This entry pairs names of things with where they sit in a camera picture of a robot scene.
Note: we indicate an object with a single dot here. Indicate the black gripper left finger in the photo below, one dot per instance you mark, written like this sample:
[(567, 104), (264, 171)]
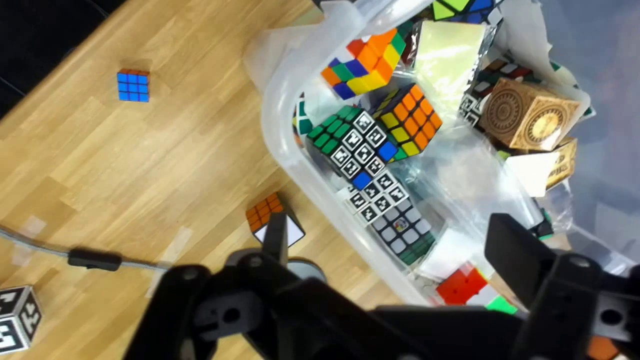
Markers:
[(221, 313)]

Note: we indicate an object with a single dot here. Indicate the white tag-covered cube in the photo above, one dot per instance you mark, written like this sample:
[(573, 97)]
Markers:
[(376, 197)]

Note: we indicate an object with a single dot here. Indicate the orange and yellow Rubik's cube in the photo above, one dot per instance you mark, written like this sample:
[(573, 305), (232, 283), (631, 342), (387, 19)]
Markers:
[(410, 121)]

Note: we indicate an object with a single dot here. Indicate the red Rubik's cube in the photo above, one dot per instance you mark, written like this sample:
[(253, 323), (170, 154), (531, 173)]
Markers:
[(463, 287)]

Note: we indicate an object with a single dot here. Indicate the grey and black cube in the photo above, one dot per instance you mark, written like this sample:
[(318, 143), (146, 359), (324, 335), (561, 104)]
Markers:
[(403, 232)]

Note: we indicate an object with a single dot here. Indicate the small black white tag cube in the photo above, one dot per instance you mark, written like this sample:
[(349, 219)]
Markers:
[(477, 106)]

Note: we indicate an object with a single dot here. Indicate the bright green cube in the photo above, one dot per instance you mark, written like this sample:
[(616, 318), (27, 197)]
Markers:
[(501, 305)]

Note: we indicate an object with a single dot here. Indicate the carved wooden cube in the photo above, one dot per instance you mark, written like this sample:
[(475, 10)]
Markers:
[(526, 116), (551, 171)]

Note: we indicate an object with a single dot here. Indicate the green tag-covered Rubik's cube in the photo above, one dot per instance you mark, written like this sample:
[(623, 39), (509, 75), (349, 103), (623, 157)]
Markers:
[(347, 143)]

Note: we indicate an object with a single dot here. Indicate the small blue Rubik's cube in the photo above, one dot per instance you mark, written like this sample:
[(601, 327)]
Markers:
[(132, 86)]

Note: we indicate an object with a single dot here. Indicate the pale yellow-green cube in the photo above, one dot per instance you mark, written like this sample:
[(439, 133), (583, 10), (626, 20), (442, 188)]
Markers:
[(447, 57)]

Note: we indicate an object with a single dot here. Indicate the orange and white Rubik's cube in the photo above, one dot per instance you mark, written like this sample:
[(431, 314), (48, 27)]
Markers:
[(262, 213)]

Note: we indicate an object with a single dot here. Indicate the clear plastic storage box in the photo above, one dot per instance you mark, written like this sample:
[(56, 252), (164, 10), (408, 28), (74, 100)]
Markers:
[(287, 127)]

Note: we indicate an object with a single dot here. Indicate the multicolour scrambled Rubik's cube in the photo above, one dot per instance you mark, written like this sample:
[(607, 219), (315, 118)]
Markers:
[(363, 62)]

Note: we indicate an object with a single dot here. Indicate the green and blue cube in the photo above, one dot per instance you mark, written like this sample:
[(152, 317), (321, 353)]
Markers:
[(452, 7)]

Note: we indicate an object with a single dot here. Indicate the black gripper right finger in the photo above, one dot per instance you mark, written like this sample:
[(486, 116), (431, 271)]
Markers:
[(573, 307)]

